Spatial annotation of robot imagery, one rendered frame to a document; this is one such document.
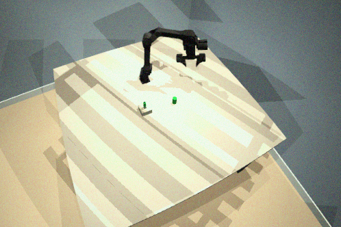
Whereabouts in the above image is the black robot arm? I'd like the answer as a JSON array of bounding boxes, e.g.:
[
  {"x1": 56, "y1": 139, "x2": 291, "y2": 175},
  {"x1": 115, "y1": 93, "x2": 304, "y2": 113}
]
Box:
[{"x1": 139, "y1": 27, "x2": 207, "y2": 84}]

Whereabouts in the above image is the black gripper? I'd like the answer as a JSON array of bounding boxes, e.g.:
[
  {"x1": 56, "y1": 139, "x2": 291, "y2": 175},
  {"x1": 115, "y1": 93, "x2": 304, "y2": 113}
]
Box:
[{"x1": 176, "y1": 50, "x2": 206, "y2": 67}]

